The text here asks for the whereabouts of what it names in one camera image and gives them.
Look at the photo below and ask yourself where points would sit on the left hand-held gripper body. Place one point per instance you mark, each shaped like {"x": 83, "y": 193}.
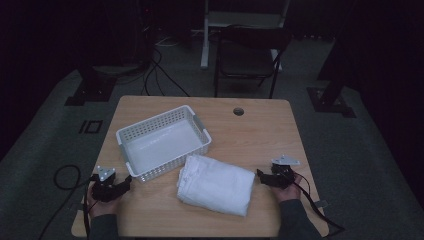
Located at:
{"x": 104, "y": 190}

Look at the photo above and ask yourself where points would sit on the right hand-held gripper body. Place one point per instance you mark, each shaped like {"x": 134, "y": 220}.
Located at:
{"x": 282, "y": 173}

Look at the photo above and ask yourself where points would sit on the white plastic basket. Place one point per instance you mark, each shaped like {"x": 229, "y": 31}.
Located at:
{"x": 160, "y": 150}

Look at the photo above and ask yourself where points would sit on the white towel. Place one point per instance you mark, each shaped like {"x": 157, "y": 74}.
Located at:
{"x": 216, "y": 185}

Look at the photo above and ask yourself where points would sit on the person's left hand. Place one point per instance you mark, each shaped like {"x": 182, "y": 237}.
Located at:
{"x": 100, "y": 208}

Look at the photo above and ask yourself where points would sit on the person's right hand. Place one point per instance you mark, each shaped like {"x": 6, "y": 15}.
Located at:
{"x": 288, "y": 194}

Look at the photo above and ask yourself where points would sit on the grey tape piece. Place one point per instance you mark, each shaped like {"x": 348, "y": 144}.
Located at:
{"x": 322, "y": 204}
{"x": 81, "y": 207}

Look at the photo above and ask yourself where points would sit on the black stand base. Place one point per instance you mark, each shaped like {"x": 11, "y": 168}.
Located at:
{"x": 330, "y": 100}
{"x": 91, "y": 90}

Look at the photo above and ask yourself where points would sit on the black folding chair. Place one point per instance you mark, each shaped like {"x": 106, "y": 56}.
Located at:
{"x": 245, "y": 60}

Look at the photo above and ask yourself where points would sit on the white metal stand frame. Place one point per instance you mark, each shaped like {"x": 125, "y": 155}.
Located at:
{"x": 204, "y": 40}

